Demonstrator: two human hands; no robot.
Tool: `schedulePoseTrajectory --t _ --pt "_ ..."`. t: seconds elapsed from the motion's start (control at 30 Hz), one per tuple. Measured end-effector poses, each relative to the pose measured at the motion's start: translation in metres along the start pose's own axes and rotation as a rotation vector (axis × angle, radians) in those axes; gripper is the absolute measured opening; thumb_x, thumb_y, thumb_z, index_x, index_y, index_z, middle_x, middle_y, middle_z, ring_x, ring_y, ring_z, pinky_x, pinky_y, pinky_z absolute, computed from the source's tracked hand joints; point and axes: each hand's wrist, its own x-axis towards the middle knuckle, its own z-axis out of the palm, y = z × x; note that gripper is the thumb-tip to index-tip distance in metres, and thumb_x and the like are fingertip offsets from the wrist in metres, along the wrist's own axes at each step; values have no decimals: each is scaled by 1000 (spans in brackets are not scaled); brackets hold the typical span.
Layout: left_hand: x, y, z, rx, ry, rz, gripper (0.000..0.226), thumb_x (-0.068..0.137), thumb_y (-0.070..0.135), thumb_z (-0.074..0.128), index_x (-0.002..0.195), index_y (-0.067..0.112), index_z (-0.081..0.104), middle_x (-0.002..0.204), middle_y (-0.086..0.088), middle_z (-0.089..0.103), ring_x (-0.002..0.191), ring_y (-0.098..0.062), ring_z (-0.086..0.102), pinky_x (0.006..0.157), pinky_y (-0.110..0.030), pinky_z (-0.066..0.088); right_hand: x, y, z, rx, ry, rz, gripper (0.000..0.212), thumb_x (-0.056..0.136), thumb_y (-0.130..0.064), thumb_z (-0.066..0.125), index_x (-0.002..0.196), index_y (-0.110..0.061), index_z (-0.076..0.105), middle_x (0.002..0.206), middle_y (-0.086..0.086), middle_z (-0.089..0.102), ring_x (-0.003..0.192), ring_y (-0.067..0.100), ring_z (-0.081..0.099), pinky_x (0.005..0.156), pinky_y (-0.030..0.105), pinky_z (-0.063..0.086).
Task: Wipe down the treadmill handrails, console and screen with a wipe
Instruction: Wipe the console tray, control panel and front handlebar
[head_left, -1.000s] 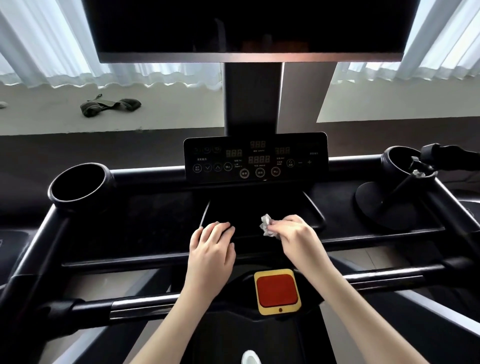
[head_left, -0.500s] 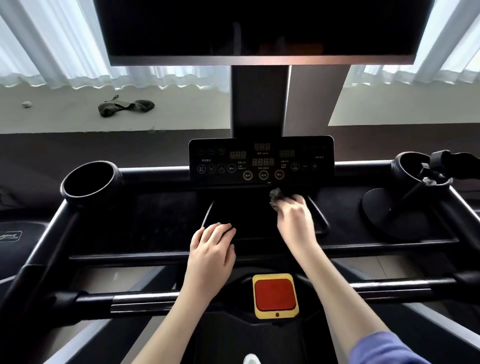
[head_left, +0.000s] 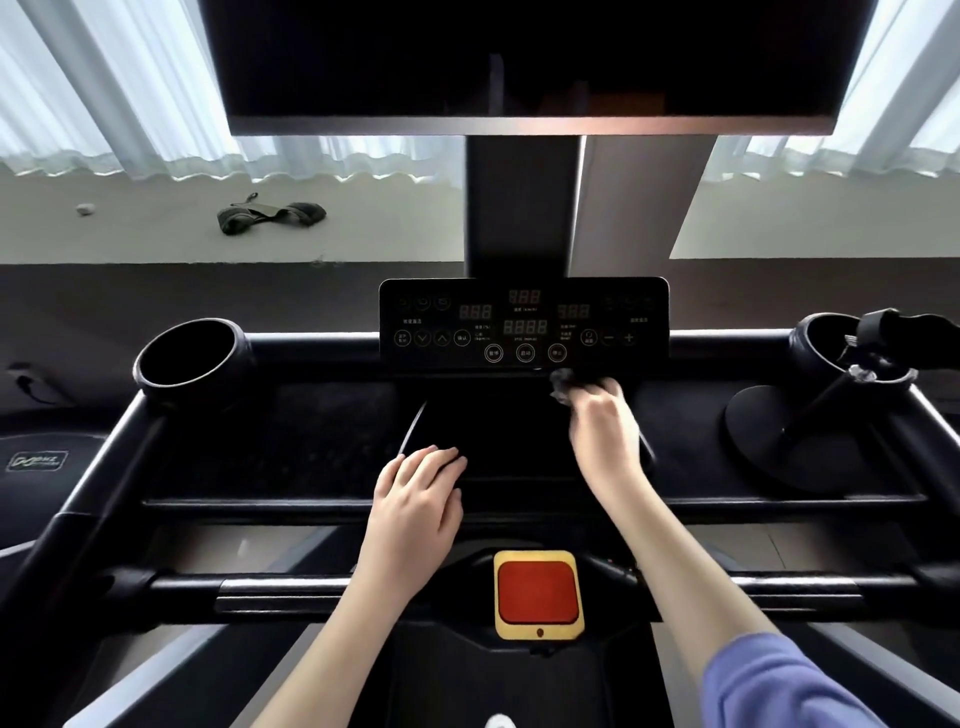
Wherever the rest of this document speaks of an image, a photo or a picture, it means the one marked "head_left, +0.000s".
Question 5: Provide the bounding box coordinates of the grey monitor support post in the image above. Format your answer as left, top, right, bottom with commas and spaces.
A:
464, 135, 719, 281

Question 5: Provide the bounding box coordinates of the black treadmill monitor screen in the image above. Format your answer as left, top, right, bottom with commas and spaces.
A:
198, 0, 879, 138

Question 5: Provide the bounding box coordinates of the silver pulse grip handle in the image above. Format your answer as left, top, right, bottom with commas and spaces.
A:
394, 400, 431, 458
635, 426, 660, 486

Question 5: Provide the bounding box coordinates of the black treadmill control panel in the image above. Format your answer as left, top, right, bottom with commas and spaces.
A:
378, 276, 671, 375

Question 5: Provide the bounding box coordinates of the red and yellow stop button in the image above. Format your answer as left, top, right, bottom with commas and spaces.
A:
492, 549, 585, 642

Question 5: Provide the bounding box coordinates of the black wiping cloth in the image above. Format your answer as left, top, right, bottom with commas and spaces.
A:
548, 366, 603, 407

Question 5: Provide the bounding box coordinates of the person's right forearm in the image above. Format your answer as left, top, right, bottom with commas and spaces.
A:
592, 480, 890, 728

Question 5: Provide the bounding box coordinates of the black round cup holder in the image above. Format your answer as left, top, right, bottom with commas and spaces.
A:
132, 318, 257, 399
790, 312, 921, 388

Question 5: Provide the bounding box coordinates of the neighbouring black treadmill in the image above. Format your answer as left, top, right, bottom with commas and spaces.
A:
0, 363, 115, 560

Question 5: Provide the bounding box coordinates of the black and silver handlebar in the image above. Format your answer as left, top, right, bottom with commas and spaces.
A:
105, 568, 960, 625

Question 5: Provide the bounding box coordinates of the black treadmill console frame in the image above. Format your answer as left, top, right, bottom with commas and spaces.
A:
0, 315, 960, 728

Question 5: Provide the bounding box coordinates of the person's left hand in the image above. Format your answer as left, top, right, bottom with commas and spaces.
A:
356, 444, 470, 595

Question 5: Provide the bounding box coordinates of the person's right hand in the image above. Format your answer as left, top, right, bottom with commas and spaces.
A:
567, 376, 648, 501

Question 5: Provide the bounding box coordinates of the person's left forearm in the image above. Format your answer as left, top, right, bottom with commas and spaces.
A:
251, 570, 425, 728

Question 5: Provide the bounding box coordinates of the black phone holder stand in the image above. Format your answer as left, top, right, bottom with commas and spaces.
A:
723, 306, 960, 494

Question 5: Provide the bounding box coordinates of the white sheer curtain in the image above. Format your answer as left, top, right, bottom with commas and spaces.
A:
0, 0, 467, 183
703, 0, 960, 182

